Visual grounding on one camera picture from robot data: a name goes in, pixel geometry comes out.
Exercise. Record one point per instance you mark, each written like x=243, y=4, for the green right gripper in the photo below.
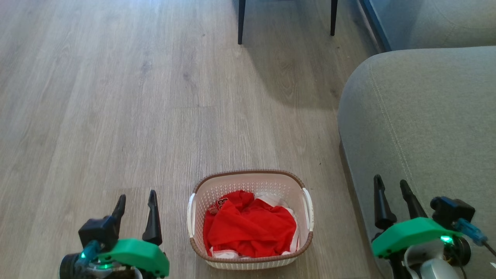
x=410, y=234

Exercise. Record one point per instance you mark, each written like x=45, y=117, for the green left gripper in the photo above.
x=133, y=255

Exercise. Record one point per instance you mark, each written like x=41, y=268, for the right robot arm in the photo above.
x=434, y=267

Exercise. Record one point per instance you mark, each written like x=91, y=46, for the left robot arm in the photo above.
x=75, y=268

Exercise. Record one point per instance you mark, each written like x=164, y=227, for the white plastic laundry basket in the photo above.
x=254, y=180

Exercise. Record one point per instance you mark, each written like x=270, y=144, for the red garment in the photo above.
x=248, y=228

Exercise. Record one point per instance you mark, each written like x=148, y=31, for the white garment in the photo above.
x=273, y=199

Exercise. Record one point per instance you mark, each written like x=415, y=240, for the grey fabric sofa seat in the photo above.
x=438, y=21

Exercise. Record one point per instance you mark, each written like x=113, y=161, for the black chair leg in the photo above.
x=241, y=21
x=333, y=17

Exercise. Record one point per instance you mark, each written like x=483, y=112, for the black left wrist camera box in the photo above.
x=99, y=231

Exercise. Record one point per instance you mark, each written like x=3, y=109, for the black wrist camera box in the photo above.
x=99, y=231
x=451, y=211

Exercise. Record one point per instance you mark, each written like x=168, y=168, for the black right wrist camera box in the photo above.
x=451, y=211

